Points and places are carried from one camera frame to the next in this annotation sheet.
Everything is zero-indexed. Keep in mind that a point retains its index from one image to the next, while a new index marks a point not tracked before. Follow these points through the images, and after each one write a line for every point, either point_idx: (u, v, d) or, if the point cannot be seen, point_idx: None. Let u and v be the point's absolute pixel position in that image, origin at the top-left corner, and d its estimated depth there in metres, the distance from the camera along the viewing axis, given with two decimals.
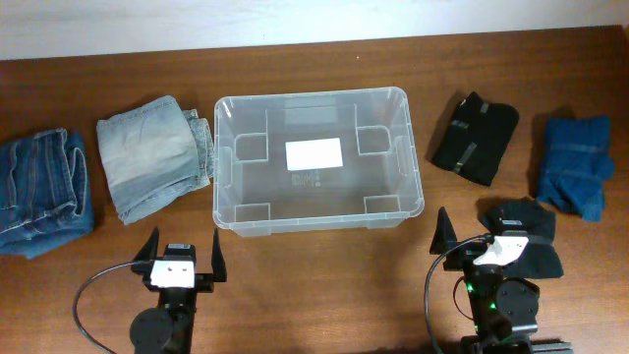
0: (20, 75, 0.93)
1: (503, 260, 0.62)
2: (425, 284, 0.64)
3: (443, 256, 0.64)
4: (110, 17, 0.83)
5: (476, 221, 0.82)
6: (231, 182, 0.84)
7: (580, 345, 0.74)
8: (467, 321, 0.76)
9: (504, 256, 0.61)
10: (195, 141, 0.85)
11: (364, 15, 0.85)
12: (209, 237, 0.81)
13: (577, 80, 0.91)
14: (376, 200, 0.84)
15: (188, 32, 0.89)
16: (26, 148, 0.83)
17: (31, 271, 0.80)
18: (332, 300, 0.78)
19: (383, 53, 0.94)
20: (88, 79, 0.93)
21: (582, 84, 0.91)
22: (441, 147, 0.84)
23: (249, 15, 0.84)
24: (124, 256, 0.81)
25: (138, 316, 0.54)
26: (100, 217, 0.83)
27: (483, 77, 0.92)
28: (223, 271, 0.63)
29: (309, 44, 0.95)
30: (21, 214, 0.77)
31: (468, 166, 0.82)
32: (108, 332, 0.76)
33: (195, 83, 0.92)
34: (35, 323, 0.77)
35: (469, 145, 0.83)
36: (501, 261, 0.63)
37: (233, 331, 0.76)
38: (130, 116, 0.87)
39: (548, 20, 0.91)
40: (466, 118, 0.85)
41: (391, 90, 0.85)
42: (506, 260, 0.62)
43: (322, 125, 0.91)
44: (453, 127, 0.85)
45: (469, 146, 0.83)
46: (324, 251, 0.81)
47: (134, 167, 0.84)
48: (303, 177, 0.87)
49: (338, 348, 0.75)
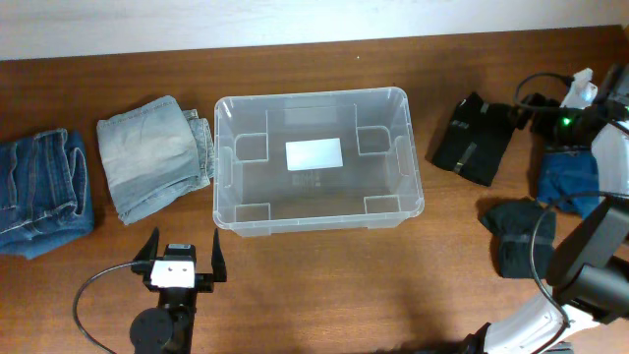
0: (20, 76, 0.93)
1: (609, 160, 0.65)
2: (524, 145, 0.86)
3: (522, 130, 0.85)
4: (110, 17, 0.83)
5: (476, 221, 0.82)
6: (231, 182, 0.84)
7: (580, 346, 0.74)
8: (467, 321, 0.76)
9: (615, 144, 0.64)
10: (195, 141, 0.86)
11: (363, 15, 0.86)
12: (209, 237, 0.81)
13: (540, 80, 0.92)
14: (375, 200, 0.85)
15: (187, 32, 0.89)
16: (26, 148, 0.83)
17: (31, 271, 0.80)
18: (333, 300, 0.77)
19: (383, 53, 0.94)
20: (88, 79, 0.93)
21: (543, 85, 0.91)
22: (441, 147, 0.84)
23: (248, 14, 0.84)
24: (125, 257, 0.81)
25: (138, 316, 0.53)
26: (100, 217, 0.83)
27: (483, 76, 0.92)
28: (223, 271, 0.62)
29: (309, 44, 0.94)
30: (21, 214, 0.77)
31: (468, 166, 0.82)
32: (108, 332, 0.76)
33: (196, 83, 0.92)
34: (35, 324, 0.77)
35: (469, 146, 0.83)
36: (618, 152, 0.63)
37: (234, 331, 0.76)
38: (130, 116, 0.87)
39: (548, 19, 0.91)
40: (467, 118, 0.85)
41: (391, 90, 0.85)
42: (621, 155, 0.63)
43: (322, 125, 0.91)
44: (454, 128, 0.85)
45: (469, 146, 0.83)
46: (324, 250, 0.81)
47: (135, 167, 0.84)
48: (303, 177, 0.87)
49: (338, 348, 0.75)
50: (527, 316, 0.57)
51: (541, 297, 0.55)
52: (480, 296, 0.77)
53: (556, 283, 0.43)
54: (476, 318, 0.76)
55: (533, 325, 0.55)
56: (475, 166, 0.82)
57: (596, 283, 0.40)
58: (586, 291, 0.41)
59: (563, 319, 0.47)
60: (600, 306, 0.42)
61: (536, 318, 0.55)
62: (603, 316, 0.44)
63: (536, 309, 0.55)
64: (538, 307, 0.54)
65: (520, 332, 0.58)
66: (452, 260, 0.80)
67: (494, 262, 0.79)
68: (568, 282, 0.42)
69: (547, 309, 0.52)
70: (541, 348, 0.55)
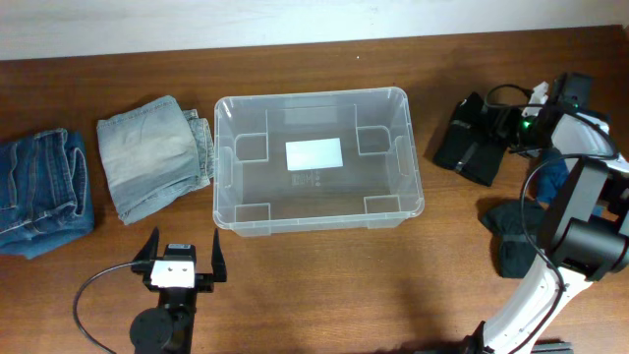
0: (20, 75, 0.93)
1: (570, 144, 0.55)
2: (488, 157, 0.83)
3: (487, 145, 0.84)
4: (111, 17, 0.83)
5: (476, 221, 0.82)
6: (231, 182, 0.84)
7: (580, 346, 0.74)
8: (468, 321, 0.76)
9: (570, 125, 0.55)
10: (195, 141, 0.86)
11: (363, 14, 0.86)
12: (209, 237, 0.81)
13: (529, 81, 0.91)
14: (375, 200, 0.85)
15: (188, 32, 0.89)
16: (26, 148, 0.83)
17: (31, 271, 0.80)
18: (332, 300, 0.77)
19: (383, 53, 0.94)
20: (87, 79, 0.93)
21: (510, 99, 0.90)
22: (442, 147, 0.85)
23: (249, 14, 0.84)
24: (125, 257, 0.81)
25: (138, 315, 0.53)
26: (100, 217, 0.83)
27: (483, 76, 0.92)
28: (224, 271, 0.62)
29: (309, 44, 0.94)
30: (21, 214, 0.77)
31: (470, 166, 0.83)
32: (109, 332, 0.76)
33: (196, 83, 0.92)
34: (35, 324, 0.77)
35: (471, 146, 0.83)
36: (574, 132, 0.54)
37: (233, 330, 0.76)
38: (130, 116, 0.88)
39: (548, 18, 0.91)
40: (467, 118, 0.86)
41: (391, 90, 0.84)
42: (579, 132, 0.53)
43: (322, 124, 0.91)
44: (455, 127, 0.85)
45: (470, 147, 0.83)
46: (324, 250, 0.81)
47: (134, 167, 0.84)
48: (303, 177, 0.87)
49: (338, 348, 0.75)
50: (520, 295, 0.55)
51: (533, 268, 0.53)
52: (480, 296, 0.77)
53: (547, 247, 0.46)
54: (475, 318, 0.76)
55: (528, 302, 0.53)
56: (477, 166, 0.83)
57: (583, 242, 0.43)
58: (574, 250, 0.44)
59: (559, 283, 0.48)
60: (591, 264, 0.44)
61: (530, 292, 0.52)
62: (595, 274, 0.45)
63: (530, 283, 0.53)
64: (531, 281, 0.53)
65: (516, 315, 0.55)
66: (452, 260, 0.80)
67: (494, 262, 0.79)
68: (558, 243, 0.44)
69: (542, 277, 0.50)
70: (540, 324, 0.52)
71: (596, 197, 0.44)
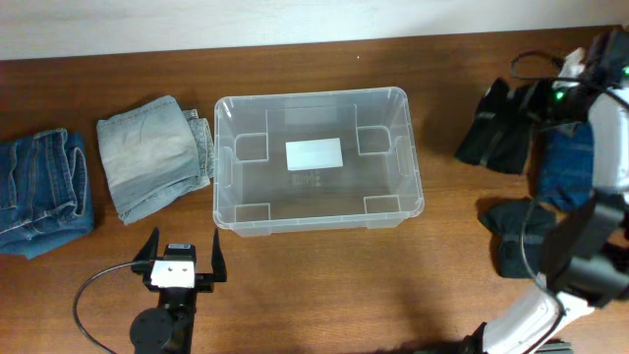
0: (20, 76, 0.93)
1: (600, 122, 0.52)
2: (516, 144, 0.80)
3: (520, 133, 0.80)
4: (110, 17, 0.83)
5: (476, 221, 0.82)
6: (231, 182, 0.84)
7: (579, 346, 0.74)
8: (468, 320, 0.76)
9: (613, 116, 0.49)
10: (195, 141, 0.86)
11: (363, 14, 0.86)
12: (209, 237, 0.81)
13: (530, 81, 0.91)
14: (375, 200, 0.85)
15: (187, 32, 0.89)
16: (26, 148, 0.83)
17: (30, 271, 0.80)
18: (332, 300, 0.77)
19: (383, 53, 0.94)
20: (88, 79, 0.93)
21: (531, 74, 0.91)
22: (465, 143, 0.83)
23: (249, 15, 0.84)
24: (125, 257, 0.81)
25: (138, 315, 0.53)
26: (100, 217, 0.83)
27: (483, 77, 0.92)
28: (224, 271, 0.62)
29: (309, 44, 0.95)
30: (21, 214, 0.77)
31: (496, 158, 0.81)
32: (108, 332, 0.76)
33: (196, 83, 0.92)
34: (35, 323, 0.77)
35: (495, 136, 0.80)
36: (612, 123, 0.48)
37: (233, 330, 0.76)
38: (129, 116, 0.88)
39: (549, 19, 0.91)
40: (493, 107, 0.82)
41: (391, 90, 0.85)
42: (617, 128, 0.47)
43: (322, 124, 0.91)
44: (480, 118, 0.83)
45: (494, 137, 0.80)
46: (323, 250, 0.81)
47: (134, 167, 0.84)
48: (303, 177, 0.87)
49: (337, 348, 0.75)
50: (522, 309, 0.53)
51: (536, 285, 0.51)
52: (480, 296, 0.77)
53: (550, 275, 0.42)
54: (475, 318, 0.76)
55: (530, 319, 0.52)
56: (505, 157, 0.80)
57: (586, 278, 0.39)
58: (576, 283, 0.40)
59: (559, 308, 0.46)
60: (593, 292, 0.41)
61: (532, 310, 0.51)
62: (597, 303, 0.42)
63: (532, 300, 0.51)
64: (533, 298, 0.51)
65: (520, 320, 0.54)
66: (452, 259, 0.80)
67: (494, 262, 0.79)
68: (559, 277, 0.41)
69: (543, 299, 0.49)
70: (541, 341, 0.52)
71: (602, 239, 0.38)
